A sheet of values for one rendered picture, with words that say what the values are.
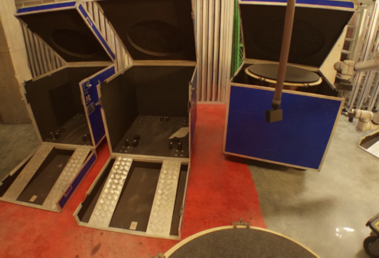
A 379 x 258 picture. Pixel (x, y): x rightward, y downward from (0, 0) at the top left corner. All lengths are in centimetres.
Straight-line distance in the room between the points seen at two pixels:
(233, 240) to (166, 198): 117
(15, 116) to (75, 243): 288
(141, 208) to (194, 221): 49
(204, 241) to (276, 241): 26
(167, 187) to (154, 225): 38
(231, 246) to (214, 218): 108
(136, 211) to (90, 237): 42
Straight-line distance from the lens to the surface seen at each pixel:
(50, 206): 229
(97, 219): 199
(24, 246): 214
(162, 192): 197
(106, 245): 186
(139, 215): 193
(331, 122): 212
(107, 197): 207
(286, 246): 89
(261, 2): 212
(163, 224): 183
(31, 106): 286
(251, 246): 86
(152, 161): 225
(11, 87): 408
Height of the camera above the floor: 152
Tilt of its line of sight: 26 degrees down
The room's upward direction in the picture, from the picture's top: straight up
